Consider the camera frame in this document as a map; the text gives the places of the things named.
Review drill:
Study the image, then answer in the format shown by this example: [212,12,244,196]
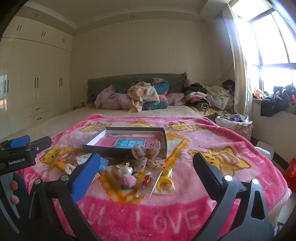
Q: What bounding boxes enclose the dark jacket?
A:
[260,85,296,117]

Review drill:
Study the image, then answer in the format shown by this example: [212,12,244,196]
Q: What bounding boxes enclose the bagged red bead clips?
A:
[136,171,162,198]

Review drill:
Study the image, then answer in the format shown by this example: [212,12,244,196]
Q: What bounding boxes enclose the cream built-in wardrobe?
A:
[0,16,74,142]

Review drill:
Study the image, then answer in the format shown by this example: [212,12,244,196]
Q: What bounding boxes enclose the polka-dot fabric bow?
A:
[131,139,166,171]

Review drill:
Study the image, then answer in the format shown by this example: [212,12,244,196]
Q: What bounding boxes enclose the window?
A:
[231,0,296,93]

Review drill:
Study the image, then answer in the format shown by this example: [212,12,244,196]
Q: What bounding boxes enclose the pink fuzzy pillow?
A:
[166,92,186,106]

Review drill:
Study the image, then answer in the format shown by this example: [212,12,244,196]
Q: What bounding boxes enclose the red plastic bag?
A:
[284,158,296,186]

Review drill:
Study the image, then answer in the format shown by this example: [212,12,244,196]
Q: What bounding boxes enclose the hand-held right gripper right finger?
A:
[193,152,275,241]

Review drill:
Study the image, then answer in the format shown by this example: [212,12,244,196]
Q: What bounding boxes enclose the bagged yellow plastic rings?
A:
[151,168,174,195]

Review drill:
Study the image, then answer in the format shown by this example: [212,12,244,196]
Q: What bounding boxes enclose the pink quilt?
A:
[94,85,133,110]

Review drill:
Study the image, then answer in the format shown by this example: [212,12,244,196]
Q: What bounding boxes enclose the dark cardboard box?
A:
[83,127,167,160]

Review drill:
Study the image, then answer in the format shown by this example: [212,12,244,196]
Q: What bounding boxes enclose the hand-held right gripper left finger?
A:
[29,152,102,241]

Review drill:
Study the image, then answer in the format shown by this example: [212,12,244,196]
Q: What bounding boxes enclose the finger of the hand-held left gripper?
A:
[22,136,53,158]
[3,136,31,149]

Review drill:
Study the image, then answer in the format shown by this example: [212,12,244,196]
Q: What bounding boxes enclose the beige floral cloth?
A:
[127,81,160,113]

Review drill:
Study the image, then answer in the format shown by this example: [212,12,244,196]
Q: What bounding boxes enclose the white pearl hair accessory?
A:
[113,162,134,179]

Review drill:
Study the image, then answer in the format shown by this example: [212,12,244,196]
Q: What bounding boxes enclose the laundry basket with clothes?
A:
[215,114,254,142]

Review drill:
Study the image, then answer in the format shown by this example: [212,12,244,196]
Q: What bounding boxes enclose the teal floral quilt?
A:
[141,78,170,111]

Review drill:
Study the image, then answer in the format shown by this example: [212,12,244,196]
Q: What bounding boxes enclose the pink printed blanket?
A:
[14,113,292,241]

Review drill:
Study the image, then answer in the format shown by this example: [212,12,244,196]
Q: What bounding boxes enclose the cream curtain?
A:
[221,5,254,121]

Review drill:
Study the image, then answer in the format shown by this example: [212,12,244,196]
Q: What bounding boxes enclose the pink pompom hair tie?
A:
[120,174,137,189]

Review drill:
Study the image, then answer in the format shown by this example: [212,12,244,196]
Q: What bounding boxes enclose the pile of bedding and clothes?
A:
[87,72,188,105]

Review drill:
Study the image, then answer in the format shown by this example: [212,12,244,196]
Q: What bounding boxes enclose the orange garment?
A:
[252,88,266,100]

